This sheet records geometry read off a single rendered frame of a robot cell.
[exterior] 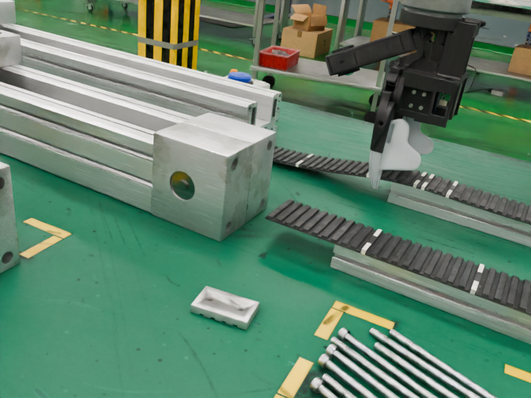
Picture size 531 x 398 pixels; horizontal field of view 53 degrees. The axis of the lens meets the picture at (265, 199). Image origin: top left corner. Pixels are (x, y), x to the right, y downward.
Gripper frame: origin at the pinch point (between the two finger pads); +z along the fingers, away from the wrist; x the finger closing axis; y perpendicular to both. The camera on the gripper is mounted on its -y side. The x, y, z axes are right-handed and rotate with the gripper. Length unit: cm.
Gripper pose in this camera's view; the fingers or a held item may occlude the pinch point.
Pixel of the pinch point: (378, 170)
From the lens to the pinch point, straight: 71.0
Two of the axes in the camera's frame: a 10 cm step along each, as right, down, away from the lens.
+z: -1.1, 8.9, 4.4
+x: 4.8, -3.4, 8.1
